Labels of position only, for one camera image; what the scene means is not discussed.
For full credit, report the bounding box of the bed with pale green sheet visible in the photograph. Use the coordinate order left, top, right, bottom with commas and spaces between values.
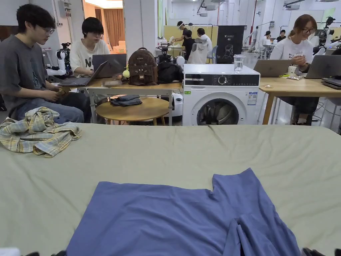
0, 123, 341, 256

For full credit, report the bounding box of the wooden table with laptops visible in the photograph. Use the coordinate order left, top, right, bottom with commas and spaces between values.
253, 54, 341, 125

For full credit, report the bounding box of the blue shirt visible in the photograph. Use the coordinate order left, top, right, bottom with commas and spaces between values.
66, 167, 302, 256

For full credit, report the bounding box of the white washing machine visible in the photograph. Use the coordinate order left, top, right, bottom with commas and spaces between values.
182, 54, 261, 126

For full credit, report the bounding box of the round wooden low table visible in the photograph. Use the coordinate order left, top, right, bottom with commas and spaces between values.
95, 95, 170, 126

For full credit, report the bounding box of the group of people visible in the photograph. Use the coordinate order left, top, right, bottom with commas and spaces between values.
259, 29, 289, 60
172, 21, 214, 65

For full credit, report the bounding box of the wooden desk with metal legs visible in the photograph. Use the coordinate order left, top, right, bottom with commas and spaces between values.
57, 47, 184, 126

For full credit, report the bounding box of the black standing banner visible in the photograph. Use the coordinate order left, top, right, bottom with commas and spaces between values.
216, 25, 247, 65

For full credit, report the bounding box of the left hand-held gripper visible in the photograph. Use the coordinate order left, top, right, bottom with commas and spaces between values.
0, 247, 67, 256

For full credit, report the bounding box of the white and black robot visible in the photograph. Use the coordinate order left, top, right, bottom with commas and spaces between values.
312, 16, 341, 57
46, 42, 74, 79

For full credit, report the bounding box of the yellow plaid shirt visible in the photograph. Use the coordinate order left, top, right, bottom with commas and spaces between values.
0, 106, 83, 158

